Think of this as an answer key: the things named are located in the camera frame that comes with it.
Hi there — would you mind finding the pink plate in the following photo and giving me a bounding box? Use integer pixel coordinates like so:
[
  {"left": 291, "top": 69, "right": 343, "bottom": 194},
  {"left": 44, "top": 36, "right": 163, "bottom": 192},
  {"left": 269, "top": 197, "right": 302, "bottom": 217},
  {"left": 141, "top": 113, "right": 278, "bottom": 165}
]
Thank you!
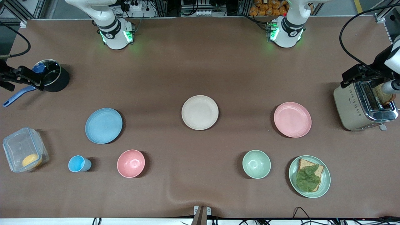
[{"left": 274, "top": 102, "right": 312, "bottom": 138}]

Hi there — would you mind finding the blue plate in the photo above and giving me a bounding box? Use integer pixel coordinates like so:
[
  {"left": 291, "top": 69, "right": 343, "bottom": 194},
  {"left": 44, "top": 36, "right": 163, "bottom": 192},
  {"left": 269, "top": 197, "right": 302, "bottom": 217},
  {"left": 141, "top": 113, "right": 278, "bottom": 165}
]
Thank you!
[{"left": 85, "top": 108, "right": 123, "bottom": 144}]

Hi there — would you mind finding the brown toast slice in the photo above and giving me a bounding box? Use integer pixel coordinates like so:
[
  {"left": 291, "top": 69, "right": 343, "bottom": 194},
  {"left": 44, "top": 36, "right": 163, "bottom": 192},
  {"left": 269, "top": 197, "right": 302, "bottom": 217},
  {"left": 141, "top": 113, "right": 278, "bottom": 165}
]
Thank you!
[{"left": 373, "top": 84, "right": 396, "bottom": 106}]

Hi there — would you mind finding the beige chrome toaster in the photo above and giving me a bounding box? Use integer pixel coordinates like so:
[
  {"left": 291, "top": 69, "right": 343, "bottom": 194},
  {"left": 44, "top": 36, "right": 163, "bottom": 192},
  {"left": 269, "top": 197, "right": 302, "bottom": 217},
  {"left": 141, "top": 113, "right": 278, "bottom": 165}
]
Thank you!
[{"left": 333, "top": 80, "right": 399, "bottom": 132}]

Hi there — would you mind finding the clear plastic container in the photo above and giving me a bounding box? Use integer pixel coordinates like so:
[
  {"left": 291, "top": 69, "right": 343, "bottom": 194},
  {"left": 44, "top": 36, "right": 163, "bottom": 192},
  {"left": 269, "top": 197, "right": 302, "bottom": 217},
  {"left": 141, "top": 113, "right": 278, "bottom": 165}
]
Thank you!
[{"left": 2, "top": 127, "right": 50, "bottom": 173}]

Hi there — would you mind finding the orange food piece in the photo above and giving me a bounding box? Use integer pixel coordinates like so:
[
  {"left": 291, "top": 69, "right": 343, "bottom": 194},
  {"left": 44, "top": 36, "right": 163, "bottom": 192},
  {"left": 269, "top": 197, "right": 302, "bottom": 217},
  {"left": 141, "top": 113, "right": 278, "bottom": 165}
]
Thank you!
[{"left": 22, "top": 154, "right": 43, "bottom": 168}]

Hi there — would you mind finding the blue cup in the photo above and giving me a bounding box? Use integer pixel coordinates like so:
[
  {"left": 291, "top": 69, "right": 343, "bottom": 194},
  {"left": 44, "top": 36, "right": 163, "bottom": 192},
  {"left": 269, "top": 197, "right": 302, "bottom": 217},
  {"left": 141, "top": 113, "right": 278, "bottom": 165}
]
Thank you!
[{"left": 68, "top": 155, "right": 92, "bottom": 173}]

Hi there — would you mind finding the brown bread slice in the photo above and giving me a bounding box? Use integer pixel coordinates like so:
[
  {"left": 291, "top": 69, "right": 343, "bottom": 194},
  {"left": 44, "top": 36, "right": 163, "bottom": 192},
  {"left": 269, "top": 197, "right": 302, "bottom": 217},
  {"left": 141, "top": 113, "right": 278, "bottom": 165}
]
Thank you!
[{"left": 297, "top": 159, "right": 325, "bottom": 192}]

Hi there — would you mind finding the green plate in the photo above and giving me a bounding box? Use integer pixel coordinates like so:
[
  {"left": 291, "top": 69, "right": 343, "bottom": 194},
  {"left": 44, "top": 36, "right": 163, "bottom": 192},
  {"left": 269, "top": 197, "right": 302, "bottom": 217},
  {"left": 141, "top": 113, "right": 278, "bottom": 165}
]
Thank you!
[{"left": 288, "top": 155, "right": 331, "bottom": 198}]

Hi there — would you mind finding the bag of orange buns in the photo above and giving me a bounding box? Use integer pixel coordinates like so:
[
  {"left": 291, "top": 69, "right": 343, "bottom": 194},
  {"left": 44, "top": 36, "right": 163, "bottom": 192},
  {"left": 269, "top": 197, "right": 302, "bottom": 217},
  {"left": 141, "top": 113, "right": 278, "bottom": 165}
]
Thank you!
[{"left": 249, "top": 0, "right": 288, "bottom": 17}]

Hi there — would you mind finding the green lettuce leaf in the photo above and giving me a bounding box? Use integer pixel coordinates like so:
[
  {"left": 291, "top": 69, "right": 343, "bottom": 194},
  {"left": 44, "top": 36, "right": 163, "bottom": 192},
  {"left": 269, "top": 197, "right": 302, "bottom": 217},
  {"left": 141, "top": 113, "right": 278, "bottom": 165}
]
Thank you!
[{"left": 296, "top": 165, "right": 321, "bottom": 192}]

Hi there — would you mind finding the pink bowl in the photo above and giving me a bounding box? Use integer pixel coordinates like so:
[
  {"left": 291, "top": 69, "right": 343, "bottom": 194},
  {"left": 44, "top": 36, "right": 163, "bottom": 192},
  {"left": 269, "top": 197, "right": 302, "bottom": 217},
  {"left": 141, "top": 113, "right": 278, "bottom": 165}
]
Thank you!
[{"left": 117, "top": 149, "right": 146, "bottom": 178}]

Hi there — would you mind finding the green bowl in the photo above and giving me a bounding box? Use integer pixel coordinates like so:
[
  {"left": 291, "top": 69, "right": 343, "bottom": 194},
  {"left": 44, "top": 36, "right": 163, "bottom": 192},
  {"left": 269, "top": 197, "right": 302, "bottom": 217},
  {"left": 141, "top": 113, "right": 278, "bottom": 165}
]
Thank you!
[{"left": 242, "top": 150, "right": 271, "bottom": 179}]

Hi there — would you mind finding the white power strip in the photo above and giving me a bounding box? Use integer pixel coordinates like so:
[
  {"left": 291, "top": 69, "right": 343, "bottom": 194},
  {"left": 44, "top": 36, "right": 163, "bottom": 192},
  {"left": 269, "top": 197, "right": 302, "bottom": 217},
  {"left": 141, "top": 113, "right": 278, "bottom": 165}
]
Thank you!
[{"left": 123, "top": 0, "right": 143, "bottom": 12}]

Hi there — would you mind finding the brown table mat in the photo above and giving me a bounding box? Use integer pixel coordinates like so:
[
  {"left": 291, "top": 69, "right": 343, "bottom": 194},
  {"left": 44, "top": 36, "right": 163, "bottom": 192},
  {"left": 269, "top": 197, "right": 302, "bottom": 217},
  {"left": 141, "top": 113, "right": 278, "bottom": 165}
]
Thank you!
[{"left": 0, "top": 17, "right": 400, "bottom": 219}]

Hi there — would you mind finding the beige plate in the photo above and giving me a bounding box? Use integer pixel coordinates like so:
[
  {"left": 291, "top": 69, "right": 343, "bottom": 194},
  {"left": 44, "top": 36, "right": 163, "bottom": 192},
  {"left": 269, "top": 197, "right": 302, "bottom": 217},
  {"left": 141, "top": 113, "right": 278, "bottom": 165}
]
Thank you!
[{"left": 181, "top": 95, "right": 219, "bottom": 131}]

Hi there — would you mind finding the black pot with blue handle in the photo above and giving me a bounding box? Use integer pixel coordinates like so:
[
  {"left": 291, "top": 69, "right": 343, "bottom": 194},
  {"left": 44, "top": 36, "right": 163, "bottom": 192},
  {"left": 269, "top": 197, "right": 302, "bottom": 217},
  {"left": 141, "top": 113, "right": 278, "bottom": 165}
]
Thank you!
[{"left": 3, "top": 59, "right": 70, "bottom": 108}]

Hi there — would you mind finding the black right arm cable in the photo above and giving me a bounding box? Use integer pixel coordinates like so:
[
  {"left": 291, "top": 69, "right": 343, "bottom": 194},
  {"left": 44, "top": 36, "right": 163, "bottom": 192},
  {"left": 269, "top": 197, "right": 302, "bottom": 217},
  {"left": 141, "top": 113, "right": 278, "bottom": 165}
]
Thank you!
[{"left": 0, "top": 20, "right": 31, "bottom": 58}]

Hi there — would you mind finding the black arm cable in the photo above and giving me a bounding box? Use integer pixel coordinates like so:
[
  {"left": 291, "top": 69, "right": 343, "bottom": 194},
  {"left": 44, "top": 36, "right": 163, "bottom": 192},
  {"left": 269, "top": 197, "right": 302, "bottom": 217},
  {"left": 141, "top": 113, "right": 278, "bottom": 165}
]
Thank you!
[
  {"left": 339, "top": 2, "right": 400, "bottom": 78},
  {"left": 0, "top": 20, "right": 31, "bottom": 58}
]

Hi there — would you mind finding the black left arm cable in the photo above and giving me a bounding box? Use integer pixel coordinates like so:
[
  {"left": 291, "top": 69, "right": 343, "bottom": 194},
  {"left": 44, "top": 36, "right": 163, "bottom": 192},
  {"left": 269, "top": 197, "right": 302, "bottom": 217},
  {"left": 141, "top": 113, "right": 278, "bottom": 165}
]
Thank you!
[{"left": 339, "top": 2, "right": 400, "bottom": 78}]

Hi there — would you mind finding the black floor cable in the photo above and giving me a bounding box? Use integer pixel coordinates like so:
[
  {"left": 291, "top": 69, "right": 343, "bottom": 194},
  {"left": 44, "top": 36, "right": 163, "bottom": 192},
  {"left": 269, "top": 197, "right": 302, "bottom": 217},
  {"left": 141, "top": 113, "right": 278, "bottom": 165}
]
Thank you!
[{"left": 292, "top": 206, "right": 313, "bottom": 225}]

